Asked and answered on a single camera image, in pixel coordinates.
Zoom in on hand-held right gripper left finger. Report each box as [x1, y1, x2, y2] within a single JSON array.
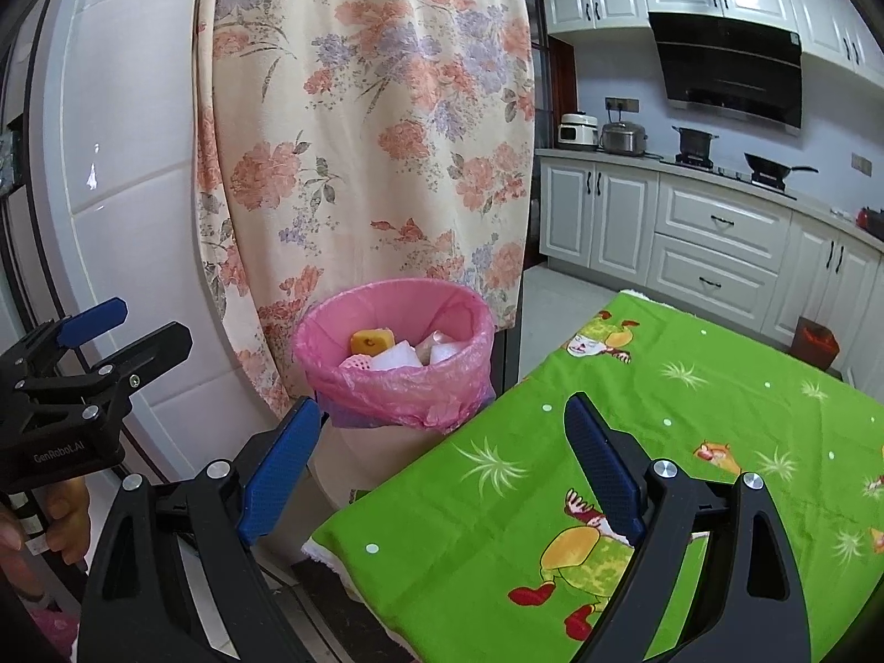
[[77, 395, 325, 663]]

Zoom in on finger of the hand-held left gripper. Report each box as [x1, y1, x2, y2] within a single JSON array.
[[17, 321, 194, 422], [0, 297, 129, 394]]

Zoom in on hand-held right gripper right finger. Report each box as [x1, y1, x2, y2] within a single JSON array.
[[562, 392, 811, 663]]

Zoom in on trash bin with pink bag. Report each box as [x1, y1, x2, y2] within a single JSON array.
[[291, 278, 497, 512]]

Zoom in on person's left hand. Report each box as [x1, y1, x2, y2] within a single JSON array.
[[0, 480, 94, 574]]

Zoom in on green cartoon tablecloth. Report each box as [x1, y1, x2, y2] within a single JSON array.
[[300, 290, 884, 663]]

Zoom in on yellow sponge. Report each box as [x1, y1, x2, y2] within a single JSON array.
[[350, 328, 396, 356]]

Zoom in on person's pink patterned clothing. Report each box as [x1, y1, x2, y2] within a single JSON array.
[[28, 608, 80, 663]]

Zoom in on small red floor bin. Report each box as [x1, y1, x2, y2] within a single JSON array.
[[794, 315, 840, 374]]

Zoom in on white lower kitchen cabinets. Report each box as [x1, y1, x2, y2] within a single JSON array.
[[537, 152, 884, 394]]

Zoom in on grey kitchen countertop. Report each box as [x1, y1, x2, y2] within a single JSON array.
[[535, 146, 884, 250]]

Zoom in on black gas stove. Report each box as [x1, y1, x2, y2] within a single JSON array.
[[659, 152, 798, 198]]

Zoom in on floral curtain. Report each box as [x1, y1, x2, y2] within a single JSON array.
[[193, 0, 538, 415]]

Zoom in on steel pressure cooker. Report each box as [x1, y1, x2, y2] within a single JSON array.
[[598, 120, 649, 156]]

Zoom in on black cooking pot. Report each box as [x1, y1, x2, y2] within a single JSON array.
[[671, 125, 719, 161]]

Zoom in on white rice cooker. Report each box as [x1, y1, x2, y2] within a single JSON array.
[[558, 112, 601, 151]]

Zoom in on black frying pan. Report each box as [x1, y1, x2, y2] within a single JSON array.
[[744, 152, 819, 187]]

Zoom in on dark wooden glass door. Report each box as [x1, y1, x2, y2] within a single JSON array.
[[518, 0, 577, 270]]

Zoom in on black range hood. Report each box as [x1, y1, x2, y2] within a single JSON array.
[[648, 12, 803, 137]]

